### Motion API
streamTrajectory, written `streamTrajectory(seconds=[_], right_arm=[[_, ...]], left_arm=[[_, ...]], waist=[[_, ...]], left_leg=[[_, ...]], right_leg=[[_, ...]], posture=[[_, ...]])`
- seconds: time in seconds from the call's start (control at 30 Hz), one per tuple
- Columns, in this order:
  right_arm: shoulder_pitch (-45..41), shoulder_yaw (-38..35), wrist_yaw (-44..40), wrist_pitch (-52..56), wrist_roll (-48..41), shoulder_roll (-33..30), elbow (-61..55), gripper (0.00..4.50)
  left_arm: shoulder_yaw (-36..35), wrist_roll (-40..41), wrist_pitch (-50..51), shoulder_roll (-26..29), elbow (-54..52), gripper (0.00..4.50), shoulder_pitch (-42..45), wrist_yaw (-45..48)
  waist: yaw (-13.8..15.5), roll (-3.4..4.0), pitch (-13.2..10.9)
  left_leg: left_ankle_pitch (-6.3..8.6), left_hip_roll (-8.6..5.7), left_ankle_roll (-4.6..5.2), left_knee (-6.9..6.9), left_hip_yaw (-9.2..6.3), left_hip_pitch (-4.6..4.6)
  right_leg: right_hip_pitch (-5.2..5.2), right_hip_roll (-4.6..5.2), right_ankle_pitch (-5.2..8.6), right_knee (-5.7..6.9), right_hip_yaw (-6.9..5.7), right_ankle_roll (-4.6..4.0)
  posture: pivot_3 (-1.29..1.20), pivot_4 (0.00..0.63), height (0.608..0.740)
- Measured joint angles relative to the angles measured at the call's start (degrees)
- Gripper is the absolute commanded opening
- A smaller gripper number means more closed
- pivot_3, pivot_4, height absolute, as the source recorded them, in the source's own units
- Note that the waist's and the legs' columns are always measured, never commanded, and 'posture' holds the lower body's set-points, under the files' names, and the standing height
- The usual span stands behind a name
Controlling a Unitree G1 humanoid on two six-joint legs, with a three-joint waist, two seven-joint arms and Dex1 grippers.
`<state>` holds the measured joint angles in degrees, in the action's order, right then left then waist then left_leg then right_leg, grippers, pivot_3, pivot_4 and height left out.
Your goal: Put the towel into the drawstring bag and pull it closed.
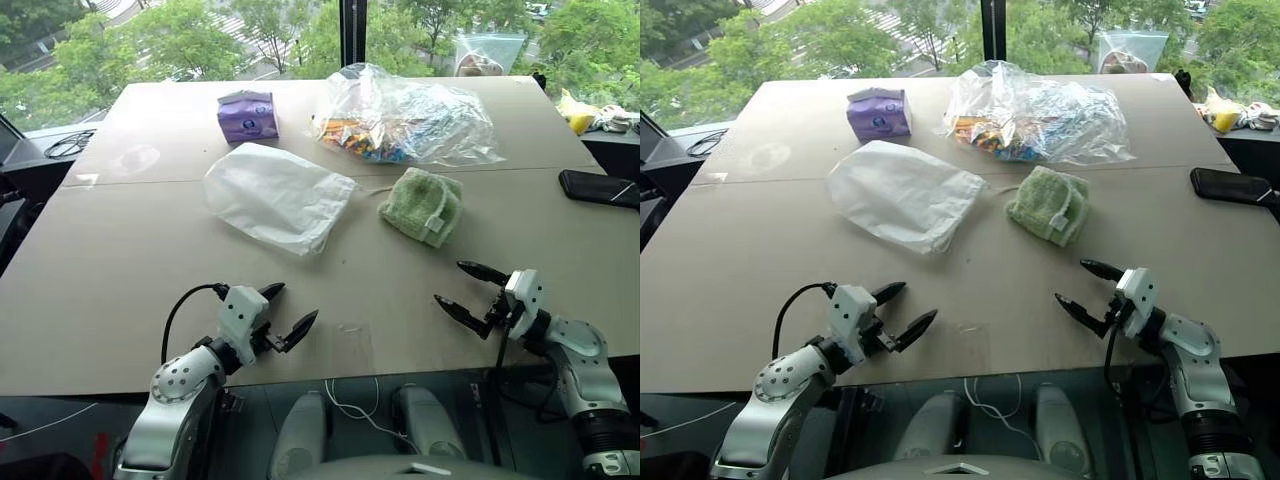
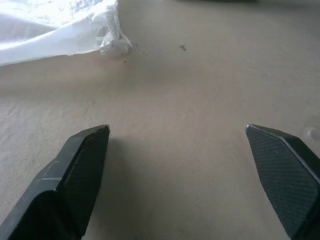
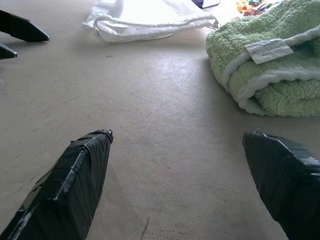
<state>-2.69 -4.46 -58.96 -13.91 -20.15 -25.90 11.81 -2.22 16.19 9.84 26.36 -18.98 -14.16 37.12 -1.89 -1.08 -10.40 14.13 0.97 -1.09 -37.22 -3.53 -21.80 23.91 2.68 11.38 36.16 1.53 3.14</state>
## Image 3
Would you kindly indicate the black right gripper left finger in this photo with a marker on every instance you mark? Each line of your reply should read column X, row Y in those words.
column 67, row 190

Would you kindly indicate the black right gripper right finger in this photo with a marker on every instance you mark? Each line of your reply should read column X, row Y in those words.
column 287, row 182

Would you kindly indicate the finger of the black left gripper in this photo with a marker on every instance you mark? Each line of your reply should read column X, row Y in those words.
column 22, row 27
column 6, row 51

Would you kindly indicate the green fluffy towel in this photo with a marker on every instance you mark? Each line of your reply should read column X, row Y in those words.
column 270, row 75

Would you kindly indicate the pile of colourful small blocks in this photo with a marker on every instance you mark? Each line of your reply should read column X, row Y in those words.
column 252, row 6

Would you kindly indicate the dark purple object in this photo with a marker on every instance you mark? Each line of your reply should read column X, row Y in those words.
column 207, row 3

